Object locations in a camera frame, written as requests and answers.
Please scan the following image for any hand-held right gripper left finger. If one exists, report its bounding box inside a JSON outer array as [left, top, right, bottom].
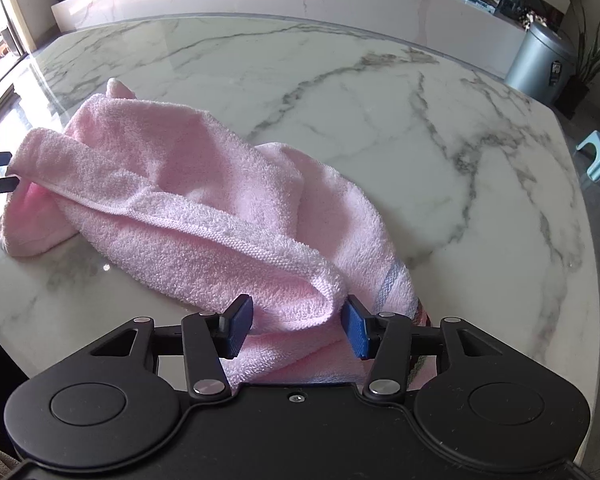
[[87, 294, 255, 404]]

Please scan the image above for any potted long-leaf plant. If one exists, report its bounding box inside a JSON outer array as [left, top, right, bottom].
[[554, 0, 600, 117]]

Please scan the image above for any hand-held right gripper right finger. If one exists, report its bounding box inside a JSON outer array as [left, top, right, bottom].
[[340, 295, 499, 404]]

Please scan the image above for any glass jar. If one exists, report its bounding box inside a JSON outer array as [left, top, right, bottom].
[[496, 0, 532, 22]]

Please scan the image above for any white marble media cabinet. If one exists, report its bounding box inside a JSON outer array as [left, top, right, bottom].
[[50, 0, 527, 82]]

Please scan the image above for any pink towel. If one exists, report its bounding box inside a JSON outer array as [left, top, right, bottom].
[[0, 78, 432, 395]]

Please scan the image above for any grey round trash can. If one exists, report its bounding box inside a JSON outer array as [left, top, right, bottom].
[[503, 22, 577, 101]]

